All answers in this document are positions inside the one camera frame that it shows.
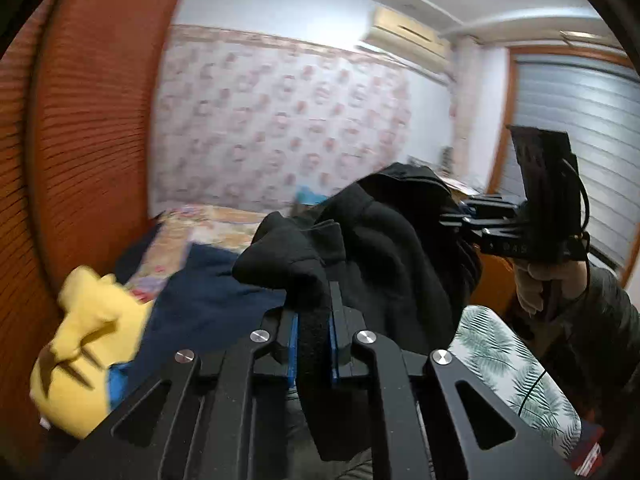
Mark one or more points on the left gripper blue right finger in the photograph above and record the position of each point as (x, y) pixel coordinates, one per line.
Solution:
(335, 320)

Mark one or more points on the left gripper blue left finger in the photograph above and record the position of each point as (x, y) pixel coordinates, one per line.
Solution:
(292, 351)

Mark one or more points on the black printed t-shirt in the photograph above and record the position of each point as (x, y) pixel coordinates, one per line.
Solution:
(381, 241)

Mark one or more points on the person's right forearm sleeve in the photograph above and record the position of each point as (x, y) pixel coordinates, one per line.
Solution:
(591, 347)

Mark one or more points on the navy folded clothes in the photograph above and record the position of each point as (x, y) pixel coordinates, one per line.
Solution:
(197, 304)

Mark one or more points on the person's right hand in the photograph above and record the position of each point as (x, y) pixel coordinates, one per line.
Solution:
(540, 286)

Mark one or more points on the wooden sideboard cabinet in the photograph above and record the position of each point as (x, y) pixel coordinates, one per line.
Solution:
(457, 187)

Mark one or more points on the blue item on box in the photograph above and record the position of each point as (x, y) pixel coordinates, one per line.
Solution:
(306, 197)

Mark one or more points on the grey window blind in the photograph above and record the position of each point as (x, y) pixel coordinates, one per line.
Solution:
(597, 104)

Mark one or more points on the palm leaf print sheet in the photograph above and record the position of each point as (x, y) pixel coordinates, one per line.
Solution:
(493, 353)

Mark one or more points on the floral bed quilt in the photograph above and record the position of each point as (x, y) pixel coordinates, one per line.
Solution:
(200, 239)

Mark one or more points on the yellow folded garment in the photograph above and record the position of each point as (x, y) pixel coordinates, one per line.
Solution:
(102, 326)

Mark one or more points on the circle pattern curtain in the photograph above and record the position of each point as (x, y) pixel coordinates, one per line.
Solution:
(246, 120)

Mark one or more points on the red white striped item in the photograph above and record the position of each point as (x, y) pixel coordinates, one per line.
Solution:
(586, 457)

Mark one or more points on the wooden louvered wardrobe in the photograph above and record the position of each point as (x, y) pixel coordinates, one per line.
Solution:
(77, 87)

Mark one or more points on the wall air conditioner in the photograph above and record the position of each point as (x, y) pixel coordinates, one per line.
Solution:
(397, 36)

